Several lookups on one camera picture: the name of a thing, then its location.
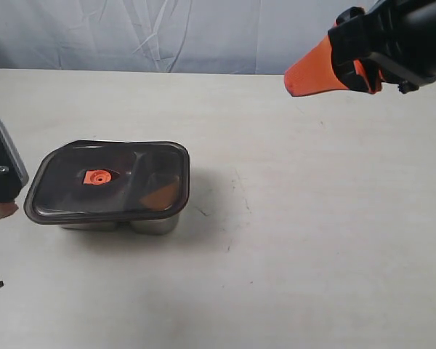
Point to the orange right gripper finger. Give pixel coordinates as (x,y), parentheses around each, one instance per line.
(367,77)
(314,73)

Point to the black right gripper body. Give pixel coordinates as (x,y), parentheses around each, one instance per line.
(399,36)

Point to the dark transparent box lid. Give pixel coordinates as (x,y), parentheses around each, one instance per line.
(102,181)

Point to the yellow toy cheese wedge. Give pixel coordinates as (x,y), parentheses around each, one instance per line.
(161,192)

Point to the stainless steel lunch box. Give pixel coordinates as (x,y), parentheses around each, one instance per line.
(143,227)

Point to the grey-blue backdrop cloth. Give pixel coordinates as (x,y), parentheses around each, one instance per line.
(236,37)

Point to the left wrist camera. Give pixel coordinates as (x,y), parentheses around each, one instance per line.
(13,174)

